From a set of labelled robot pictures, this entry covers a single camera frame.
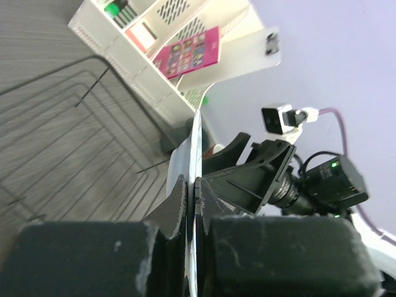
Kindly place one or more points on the magenta booklet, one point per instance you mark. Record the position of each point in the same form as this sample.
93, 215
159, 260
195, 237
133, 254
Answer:
190, 54

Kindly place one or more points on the pink box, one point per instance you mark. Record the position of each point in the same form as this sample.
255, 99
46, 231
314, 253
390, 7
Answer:
141, 36

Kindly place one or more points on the black wire dish rack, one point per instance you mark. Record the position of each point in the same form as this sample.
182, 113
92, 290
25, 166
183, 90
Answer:
78, 144

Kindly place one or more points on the white plate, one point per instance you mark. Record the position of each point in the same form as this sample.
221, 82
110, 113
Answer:
186, 160

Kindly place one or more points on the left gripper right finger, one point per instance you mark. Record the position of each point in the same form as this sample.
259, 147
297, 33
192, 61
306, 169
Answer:
278, 256

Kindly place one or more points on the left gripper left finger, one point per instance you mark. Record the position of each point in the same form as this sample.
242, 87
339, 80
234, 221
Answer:
99, 258

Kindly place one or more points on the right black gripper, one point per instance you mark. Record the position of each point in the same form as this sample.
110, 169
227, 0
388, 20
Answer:
327, 183

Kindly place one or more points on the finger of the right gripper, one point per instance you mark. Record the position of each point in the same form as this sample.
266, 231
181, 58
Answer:
226, 157

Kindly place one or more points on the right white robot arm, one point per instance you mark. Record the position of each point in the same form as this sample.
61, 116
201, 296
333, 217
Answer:
380, 246

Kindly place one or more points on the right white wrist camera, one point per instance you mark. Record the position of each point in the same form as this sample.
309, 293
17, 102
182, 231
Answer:
283, 122

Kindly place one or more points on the white plastic file organizer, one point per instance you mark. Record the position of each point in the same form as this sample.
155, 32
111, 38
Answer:
247, 45

